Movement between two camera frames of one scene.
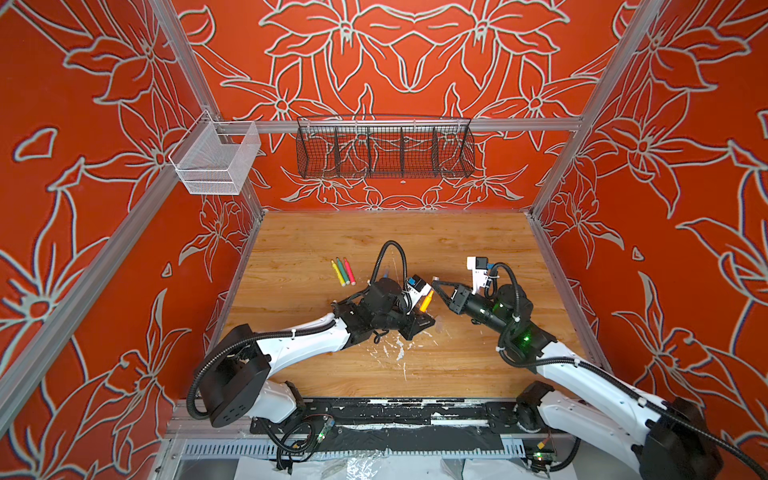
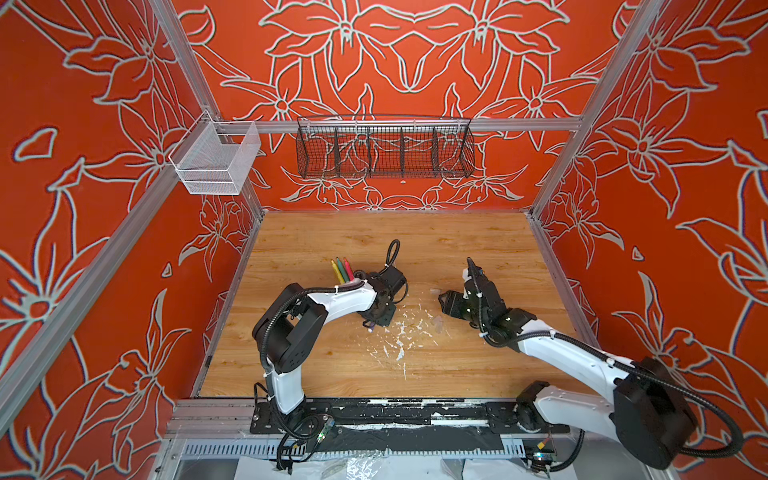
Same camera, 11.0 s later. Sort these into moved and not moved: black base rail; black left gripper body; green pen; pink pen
Moved: black left gripper body
Not moved: pink pen; green pen; black base rail
